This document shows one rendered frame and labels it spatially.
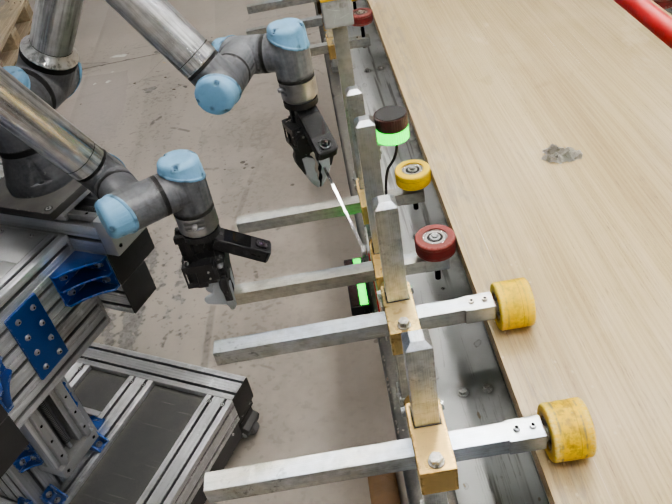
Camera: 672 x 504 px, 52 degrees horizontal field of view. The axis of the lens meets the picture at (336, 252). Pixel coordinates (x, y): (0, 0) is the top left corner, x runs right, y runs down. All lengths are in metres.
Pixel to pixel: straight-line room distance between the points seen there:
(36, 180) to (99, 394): 0.91
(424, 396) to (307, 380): 1.44
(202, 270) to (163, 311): 1.45
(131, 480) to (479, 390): 1.01
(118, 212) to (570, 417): 0.76
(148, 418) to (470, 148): 1.20
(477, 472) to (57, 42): 1.17
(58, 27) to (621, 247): 1.16
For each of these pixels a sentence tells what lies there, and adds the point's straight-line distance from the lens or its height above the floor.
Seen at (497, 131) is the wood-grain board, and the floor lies 0.90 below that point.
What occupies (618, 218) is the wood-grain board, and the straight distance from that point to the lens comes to 1.42.
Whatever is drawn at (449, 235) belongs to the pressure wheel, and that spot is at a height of 0.91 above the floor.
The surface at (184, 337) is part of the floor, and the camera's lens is 2.62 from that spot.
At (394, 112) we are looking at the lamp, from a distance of 1.24.
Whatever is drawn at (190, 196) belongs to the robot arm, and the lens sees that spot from 1.22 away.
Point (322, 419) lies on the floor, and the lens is 2.23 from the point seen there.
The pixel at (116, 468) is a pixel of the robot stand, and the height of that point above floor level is 0.21.
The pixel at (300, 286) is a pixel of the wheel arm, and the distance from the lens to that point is 1.37.
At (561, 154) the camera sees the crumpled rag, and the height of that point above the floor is 0.91.
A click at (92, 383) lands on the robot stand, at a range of 2.31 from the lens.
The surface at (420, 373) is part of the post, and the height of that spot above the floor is 1.08.
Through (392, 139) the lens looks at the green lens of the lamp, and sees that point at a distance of 1.23.
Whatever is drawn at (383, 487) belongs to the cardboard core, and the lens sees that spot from 1.97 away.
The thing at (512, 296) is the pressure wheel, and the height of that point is 0.98.
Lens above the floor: 1.76
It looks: 39 degrees down
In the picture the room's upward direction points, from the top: 11 degrees counter-clockwise
